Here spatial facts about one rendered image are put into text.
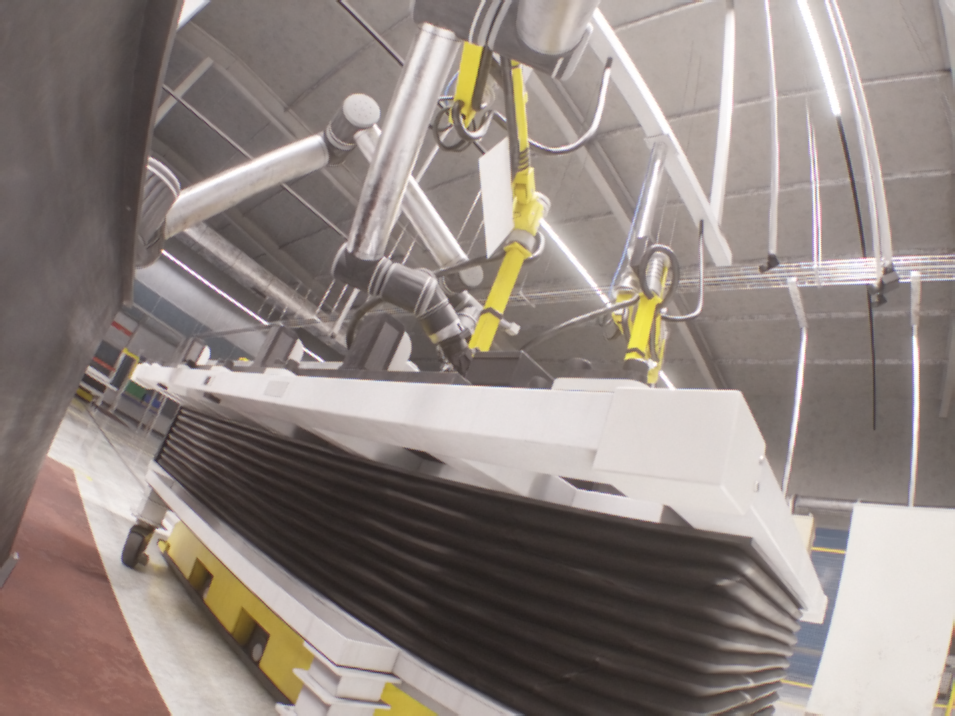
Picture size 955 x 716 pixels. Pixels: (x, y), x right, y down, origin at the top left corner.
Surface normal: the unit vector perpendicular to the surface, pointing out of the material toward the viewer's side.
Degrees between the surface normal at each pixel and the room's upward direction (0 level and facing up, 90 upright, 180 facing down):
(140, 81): 180
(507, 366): 90
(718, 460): 90
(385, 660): 90
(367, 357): 90
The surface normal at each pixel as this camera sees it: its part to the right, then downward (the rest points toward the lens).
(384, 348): 0.71, 0.00
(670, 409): -0.61, -0.50
